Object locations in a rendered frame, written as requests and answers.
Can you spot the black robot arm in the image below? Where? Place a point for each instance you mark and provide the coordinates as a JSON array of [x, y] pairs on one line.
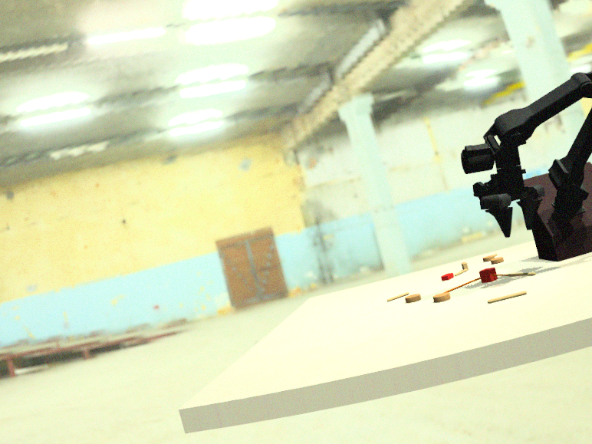
[[514, 127]]

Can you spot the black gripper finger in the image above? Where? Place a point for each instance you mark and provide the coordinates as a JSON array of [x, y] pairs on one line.
[[504, 219], [529, 209]]

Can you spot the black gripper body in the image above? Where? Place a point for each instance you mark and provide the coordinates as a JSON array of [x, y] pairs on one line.
[[511, 187]]

